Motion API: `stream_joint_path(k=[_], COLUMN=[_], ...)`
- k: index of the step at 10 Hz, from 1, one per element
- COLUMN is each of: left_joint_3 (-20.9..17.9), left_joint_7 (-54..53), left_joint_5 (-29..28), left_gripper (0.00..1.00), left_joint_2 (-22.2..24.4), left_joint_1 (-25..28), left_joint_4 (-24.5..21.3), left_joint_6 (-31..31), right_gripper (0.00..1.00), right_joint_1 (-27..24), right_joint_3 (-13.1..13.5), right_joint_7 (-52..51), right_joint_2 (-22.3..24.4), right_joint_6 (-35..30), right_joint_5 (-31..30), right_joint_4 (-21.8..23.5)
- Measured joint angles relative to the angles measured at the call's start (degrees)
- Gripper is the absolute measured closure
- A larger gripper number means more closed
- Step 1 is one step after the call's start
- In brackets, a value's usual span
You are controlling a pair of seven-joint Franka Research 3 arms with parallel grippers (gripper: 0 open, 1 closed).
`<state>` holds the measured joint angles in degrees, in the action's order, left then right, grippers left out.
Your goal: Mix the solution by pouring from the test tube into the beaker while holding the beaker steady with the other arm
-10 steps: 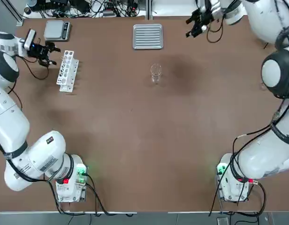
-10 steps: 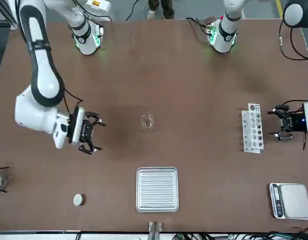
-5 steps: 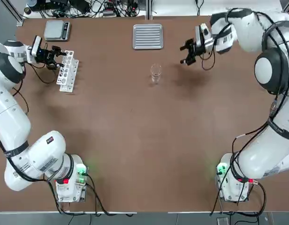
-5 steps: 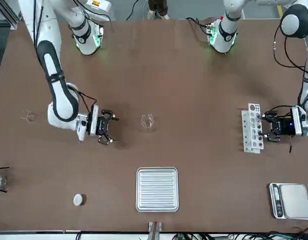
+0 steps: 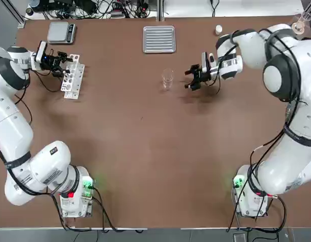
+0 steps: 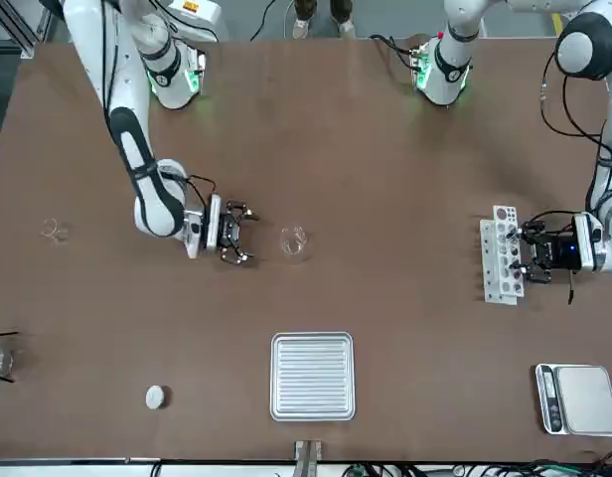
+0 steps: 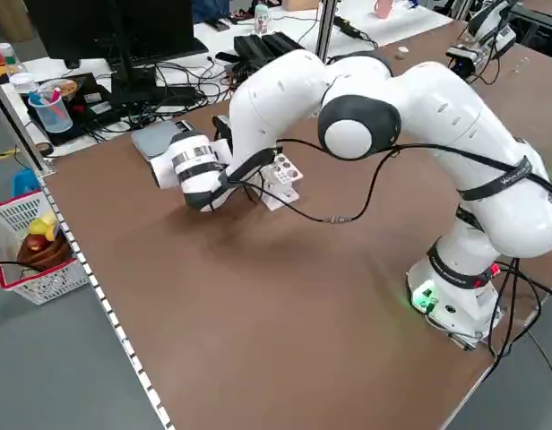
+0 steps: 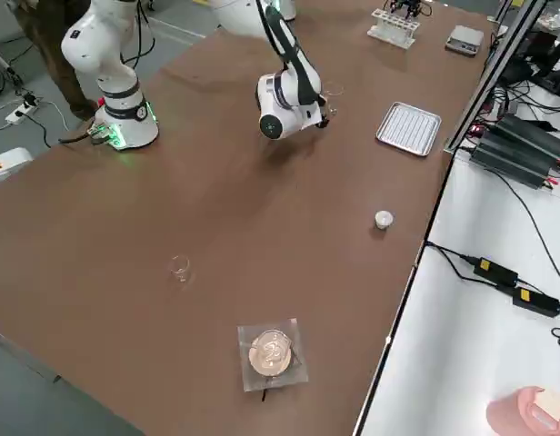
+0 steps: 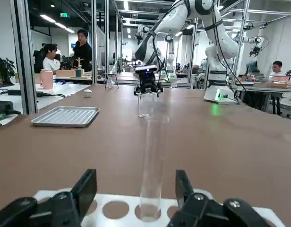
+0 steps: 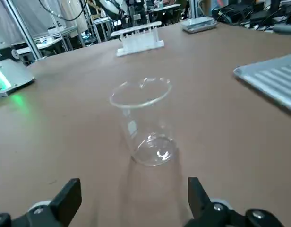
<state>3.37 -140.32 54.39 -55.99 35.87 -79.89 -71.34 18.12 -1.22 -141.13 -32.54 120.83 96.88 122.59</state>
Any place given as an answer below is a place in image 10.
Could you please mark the white test tube rack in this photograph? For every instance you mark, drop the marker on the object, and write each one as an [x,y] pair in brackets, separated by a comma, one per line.
[140,45]

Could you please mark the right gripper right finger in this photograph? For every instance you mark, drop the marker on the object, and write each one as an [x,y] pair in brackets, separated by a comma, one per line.
[199,203]

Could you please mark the aluminium corner frame post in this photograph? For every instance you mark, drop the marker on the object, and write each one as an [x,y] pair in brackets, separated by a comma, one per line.
[26,30]

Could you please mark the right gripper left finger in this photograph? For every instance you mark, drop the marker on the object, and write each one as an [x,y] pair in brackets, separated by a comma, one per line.
[65,201]

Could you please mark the grey digital scale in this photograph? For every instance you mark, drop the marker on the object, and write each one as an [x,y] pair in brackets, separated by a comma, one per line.
[198,23]

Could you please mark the ribbed metal tray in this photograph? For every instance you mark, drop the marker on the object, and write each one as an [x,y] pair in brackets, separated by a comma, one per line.
[270,78]

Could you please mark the clear glass beaker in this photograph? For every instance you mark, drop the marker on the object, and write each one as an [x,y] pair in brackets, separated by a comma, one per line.
[150,151]

